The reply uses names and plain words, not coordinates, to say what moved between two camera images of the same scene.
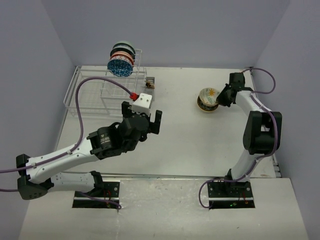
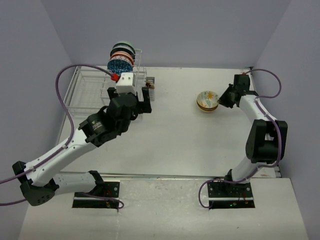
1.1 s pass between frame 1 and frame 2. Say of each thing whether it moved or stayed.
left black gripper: moved
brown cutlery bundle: stayed
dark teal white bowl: stayed
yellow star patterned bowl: moved
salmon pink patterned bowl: stayed
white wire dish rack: stayed
